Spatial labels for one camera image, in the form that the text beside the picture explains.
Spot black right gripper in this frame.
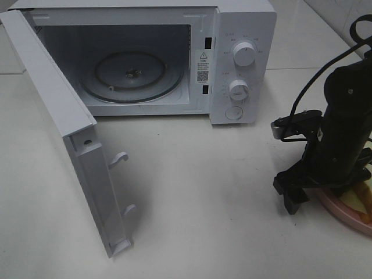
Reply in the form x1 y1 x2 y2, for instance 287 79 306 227
273 116 372 215

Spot white bread sandwich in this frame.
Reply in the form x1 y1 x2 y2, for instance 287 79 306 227
339 178 371 224

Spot pink round plate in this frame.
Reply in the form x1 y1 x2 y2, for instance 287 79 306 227
314 189 371 237

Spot round door release button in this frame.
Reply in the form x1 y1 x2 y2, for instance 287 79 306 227
225 106 243 120

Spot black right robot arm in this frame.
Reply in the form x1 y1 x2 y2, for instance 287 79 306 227
271 59 371 214

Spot lower white timer knob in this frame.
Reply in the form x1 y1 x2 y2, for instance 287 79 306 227
229 80 249 101

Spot upper white power knob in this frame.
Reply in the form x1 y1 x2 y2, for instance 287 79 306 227
232 41 257 67

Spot white microwave oven body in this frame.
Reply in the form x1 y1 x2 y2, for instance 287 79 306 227
6 1 277 124

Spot white warning label sticker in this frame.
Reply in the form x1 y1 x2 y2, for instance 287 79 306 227
195 49 213 84

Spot glass microwave turntable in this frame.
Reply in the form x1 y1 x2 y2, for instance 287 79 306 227
81 51 184 104

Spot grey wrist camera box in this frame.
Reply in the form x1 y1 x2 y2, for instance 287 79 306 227
271 110 322 142

